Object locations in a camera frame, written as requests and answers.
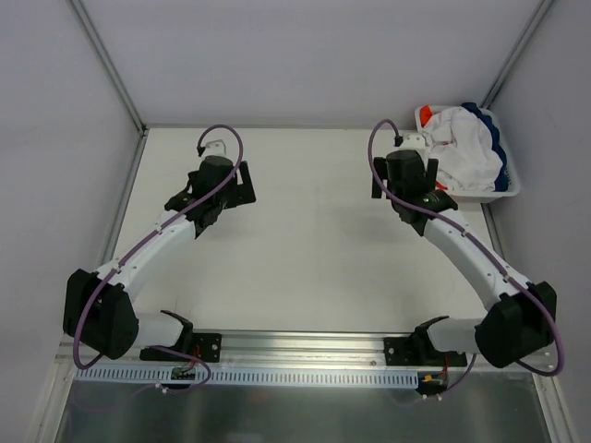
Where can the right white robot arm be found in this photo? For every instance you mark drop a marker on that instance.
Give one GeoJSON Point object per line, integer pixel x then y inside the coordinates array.
{"type": "Point", "coordinates": [520, 314]}

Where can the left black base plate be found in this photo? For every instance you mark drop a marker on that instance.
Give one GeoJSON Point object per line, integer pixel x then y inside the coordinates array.
{"type": "Point", "coordinates": [205, 346]}

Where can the left aluminium frame post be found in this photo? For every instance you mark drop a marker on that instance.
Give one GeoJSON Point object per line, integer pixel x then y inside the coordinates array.
{"type": "Point", "coordinates": [97, 45]}

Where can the orange t shirt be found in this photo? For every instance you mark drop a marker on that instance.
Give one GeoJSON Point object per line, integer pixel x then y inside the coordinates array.
{"type": "Point", "coordinates": [425, 114]}

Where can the white slotted cable duct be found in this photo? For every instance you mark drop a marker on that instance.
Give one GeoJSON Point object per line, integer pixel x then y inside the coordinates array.
{"type": "Point", "coordinates": [279, 377]}

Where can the blue t shirt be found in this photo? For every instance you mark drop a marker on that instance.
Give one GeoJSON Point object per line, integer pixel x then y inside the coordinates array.
{"type": "Point", "coordinates": [501, 183]}

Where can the right aluminium frame post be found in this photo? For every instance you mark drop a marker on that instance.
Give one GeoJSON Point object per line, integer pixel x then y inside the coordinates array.
{"type": "Point", "coordinates": [525, 37]}

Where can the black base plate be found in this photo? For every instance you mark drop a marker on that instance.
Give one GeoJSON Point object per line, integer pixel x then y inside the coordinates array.
{"type": "Point", "coordinates": [205, 346]}
{"type": "Point", "coordinates": [415, 350]}

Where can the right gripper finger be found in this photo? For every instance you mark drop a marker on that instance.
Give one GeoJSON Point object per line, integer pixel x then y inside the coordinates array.
{"type": "Point", "coordinates": [378, 168]}
{"type": "Point", "coordinates": [431, 173]}

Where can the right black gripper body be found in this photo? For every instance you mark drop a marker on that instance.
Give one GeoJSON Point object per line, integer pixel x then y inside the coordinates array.
{"type": "Point", "coordinates": [378, 175]}

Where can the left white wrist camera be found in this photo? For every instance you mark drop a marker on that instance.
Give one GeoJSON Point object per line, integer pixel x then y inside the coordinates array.
{"type": "Point", "coordinates": [215, 147]}

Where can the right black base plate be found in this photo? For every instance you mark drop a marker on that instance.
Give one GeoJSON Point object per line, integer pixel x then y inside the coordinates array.
{"type": "Point", "coordinates": [415, 350]}

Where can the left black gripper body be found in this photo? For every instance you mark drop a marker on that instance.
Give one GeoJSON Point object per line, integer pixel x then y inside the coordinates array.
{"type": "Point", "coordinates": [247, 183]}

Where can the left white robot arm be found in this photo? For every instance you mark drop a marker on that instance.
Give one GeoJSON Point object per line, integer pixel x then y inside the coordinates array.
{"type": "Point", "coordinates": [99, 306]}

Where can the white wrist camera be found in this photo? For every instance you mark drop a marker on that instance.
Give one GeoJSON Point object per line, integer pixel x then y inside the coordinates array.
{"type": "Point", "coordinates": [413, 141]}
{"type": "Point", "coordinates": [215, 147]}

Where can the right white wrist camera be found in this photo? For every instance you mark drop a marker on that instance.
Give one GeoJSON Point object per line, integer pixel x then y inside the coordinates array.
{"type": "Point", "coordinates": [413, 141]}

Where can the aluminium frame post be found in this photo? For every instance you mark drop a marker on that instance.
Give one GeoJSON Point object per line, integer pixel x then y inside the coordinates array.
{"type": "Point", "coordinates": [525, 37]}
{"type": "Point", "coordinates": [97, 45]}

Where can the aluminium mounting rail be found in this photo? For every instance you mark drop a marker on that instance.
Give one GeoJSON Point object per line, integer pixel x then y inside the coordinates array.
{"type": "Point", "coordinates": [305, 350]}

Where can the white plastic basket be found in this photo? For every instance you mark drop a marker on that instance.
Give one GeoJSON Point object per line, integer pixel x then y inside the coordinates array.
{"type": "Point", "coordinates": [483, 197]}

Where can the white t shirt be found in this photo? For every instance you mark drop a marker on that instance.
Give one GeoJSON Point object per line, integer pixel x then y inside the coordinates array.
{"type": "Point", "coordinates": [463, 146]}

